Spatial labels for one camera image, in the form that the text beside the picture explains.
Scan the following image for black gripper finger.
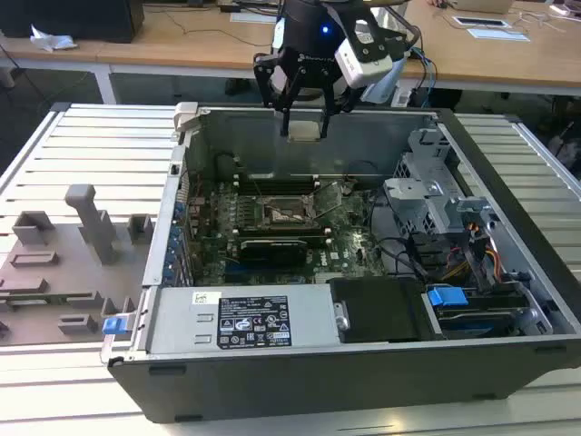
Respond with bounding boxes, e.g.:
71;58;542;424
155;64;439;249
252;53;304;138
320;67;356;140

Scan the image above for square silver CPU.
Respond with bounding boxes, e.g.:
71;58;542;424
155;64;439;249
288;120;324;143

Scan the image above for black RAM slot bank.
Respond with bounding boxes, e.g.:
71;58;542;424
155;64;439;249
234;174;320;193
234;224;329;238

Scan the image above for CPU socket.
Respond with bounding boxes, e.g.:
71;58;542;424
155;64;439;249
256;194;321;228

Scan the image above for pale blue teach pendant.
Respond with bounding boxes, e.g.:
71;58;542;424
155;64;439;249
360;48;409;105

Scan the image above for grey case corner latch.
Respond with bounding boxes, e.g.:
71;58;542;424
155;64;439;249
173;102;201;134

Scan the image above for long wooden desk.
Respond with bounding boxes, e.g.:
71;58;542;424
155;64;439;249
0;0;581;96

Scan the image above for silver metal drive cage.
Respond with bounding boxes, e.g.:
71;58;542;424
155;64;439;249
383;129;496;235

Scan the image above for green motherboard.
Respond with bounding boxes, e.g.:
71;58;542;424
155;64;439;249
185;179;396;287

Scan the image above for black graphics card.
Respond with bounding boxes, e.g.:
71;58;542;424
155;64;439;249
239;238;310;269

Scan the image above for white framed flat device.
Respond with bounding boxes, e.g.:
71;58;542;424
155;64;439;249
453;15;513;29

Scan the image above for silver laptop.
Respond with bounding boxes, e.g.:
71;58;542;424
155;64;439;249
453;0;517;14

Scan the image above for white paper sheet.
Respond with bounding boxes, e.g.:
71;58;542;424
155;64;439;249
467;26;532;43

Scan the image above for hard disk in blue carrier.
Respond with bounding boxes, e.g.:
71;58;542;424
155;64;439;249
426;284;537;340

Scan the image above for black box on desk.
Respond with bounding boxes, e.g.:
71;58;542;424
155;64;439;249
0;0;145;45

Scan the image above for crumpled white paper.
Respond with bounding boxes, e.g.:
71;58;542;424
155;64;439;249
29;23;78;51

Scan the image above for silver power supply unit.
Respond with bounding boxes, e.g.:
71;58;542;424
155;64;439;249
144;283;341;355

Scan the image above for black open PC case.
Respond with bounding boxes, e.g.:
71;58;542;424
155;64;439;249
100;102;581;423

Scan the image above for grey parts rack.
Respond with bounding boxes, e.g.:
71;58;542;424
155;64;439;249
0;183;155;349

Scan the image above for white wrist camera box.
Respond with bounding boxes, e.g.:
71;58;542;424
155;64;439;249
334;20;394;87

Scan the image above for thin wire locking lever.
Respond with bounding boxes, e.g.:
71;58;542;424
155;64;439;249
302;180;340;199
252;179;271;206

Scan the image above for blue cable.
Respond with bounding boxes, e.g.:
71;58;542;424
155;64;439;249
410;47;439;106

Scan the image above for black internal cable bundle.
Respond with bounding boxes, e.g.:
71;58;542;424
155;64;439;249
369;190;430;279

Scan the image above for orange yellow red wire bundle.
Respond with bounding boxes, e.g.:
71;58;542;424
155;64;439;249
447;244;503;279

